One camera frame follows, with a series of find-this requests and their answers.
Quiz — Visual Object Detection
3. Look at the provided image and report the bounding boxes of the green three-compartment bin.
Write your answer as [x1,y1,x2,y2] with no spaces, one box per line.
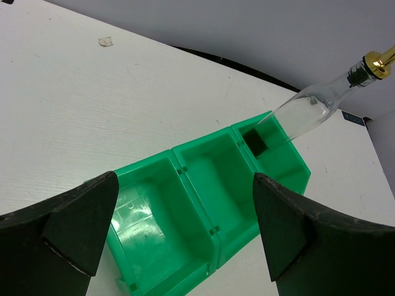
[88,117,310,295]

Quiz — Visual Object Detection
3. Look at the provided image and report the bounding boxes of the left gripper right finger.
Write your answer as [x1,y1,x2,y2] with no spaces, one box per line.
[252,173,394,295]

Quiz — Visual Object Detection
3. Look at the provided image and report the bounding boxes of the small paper scrap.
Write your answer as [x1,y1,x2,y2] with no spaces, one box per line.
[98,36,114,47]

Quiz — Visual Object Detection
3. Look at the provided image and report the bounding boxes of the right blue table label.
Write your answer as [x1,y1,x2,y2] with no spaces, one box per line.
[342,111,365,126]

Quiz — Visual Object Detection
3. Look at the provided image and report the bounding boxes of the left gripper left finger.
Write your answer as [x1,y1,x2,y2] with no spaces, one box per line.
[1,171,119,295]

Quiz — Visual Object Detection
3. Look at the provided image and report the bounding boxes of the glass bottle with dark bottom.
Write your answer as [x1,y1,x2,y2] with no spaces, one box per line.
[243,47,394,157]

